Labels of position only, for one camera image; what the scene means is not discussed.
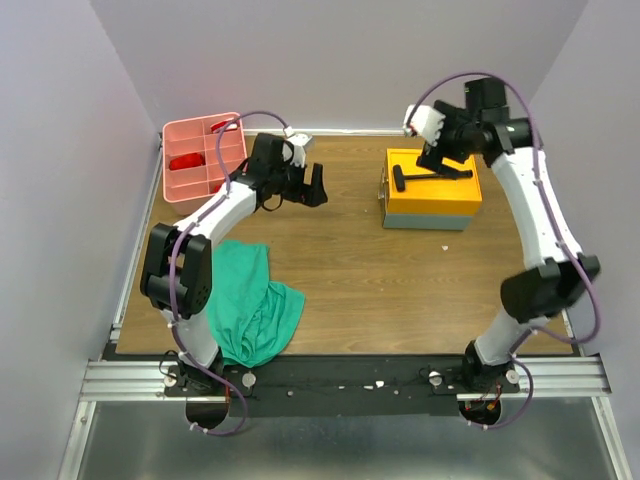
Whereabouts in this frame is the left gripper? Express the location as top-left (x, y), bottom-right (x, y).
top-left (270, 155), bottom-right (328, 208)

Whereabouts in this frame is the black T-handle wrench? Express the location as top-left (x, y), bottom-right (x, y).
top-left (392, 164), bottom-right (474, 192)

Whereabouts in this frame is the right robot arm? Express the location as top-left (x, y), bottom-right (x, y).
top-left (403, 72), bottom-right (601, 392)

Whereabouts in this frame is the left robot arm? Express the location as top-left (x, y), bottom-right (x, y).
top-left (140, 128), bottom-right (328, 395)

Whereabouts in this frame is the orange grey drawer box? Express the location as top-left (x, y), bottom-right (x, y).
top-left (378, 148), bottom-right (483, 231)

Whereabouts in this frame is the red white tape roll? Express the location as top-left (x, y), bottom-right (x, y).
top-left (209, 119), bottom-right (239, 134)

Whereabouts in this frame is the pink compartment tray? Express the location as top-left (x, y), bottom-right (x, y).
top-left (162, 112), bottom-right (247, 216)

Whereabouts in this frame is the red cloth in tray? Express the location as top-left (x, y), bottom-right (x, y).
top-left (168, 152), bottom-right (205, 171)

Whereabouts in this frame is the green cloth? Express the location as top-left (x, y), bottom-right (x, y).
top-left (205, 240), bottom-right (305, 368)

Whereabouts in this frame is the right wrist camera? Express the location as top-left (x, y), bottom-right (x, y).
top-left (403, 104), bottom-right (446, 147)

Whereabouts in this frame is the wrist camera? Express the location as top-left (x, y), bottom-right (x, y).
top-left (283, 128), bottom-right (315, 168)
top-left (403, 104), bottom-right (446, 147)

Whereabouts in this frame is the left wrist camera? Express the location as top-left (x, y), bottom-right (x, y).
top-left (283, 128), bottom-right (315, 168)

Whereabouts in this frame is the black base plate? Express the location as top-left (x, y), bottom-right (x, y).
top-left (164, 354), bottom-right (521, 419)

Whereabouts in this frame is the aluminium mounting rail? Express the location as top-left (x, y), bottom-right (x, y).
top-left (80, 355), bottom-right (611, 402)

